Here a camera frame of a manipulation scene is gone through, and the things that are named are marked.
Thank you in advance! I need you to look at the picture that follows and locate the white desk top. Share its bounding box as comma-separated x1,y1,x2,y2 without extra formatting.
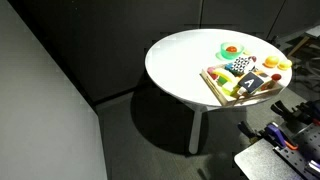
304,24,320,39

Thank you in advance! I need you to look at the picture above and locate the yellow toy lemon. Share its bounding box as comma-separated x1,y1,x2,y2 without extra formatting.
278,58,293,71

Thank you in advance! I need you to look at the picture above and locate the white table pedestal leg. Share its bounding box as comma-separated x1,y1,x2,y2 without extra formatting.
188,103,221,155

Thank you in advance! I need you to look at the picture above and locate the wooden furniture leg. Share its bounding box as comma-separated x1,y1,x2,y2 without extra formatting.
287,34,311,58

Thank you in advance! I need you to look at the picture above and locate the toy orange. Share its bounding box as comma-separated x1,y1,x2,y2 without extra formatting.
264,55,280,69

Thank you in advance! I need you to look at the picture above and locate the perforated metal breadboard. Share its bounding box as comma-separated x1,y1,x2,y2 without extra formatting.
273,123,320,180

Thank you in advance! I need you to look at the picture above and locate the red toy strawberry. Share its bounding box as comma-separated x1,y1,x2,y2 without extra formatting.
270,73,283,83

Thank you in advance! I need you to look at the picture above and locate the green translucent bowl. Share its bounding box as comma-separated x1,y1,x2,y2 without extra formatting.
219,41,245,61

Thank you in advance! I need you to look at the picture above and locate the pale green toy block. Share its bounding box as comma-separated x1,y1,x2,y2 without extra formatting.
221,81,239,96

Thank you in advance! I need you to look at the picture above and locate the yellow toy cylinder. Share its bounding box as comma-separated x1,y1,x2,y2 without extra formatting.
212,68,239,84

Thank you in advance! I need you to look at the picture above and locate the grey partition panel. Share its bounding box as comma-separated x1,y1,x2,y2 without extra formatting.
0,0,108,180

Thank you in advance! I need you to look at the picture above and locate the wooden toy tray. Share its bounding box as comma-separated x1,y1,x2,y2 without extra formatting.
199,58,284,108

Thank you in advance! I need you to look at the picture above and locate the red toy tomato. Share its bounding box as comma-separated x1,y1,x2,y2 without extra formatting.
225,45,238,54

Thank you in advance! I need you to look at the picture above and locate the purple clamp with orange trigger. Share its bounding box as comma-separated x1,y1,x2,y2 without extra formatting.
264,122,299,151

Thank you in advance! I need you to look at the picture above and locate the toy cube with white A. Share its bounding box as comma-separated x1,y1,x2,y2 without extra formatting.
237,71,266,96

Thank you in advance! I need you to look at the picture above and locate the black spring clamp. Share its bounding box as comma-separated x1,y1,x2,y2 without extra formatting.
237,120,268,143
270,99,303,123

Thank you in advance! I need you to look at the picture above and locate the small white toy piece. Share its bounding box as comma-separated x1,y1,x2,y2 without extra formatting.
236,86,248,97

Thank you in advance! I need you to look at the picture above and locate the flat metal plate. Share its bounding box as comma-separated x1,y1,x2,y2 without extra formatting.
234,138,306,180

